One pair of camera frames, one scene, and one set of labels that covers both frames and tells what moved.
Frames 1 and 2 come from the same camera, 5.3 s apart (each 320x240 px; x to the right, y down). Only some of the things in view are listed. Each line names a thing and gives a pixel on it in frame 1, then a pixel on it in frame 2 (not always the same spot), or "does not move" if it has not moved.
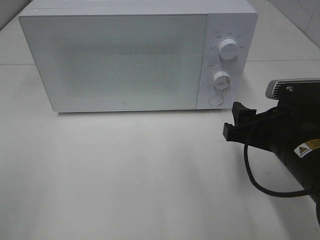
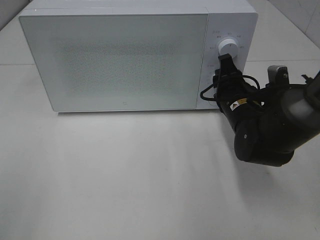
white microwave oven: [138, 55] does not move
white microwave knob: [228, 49] does not move
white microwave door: [119, 62] does not move
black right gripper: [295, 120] → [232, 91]
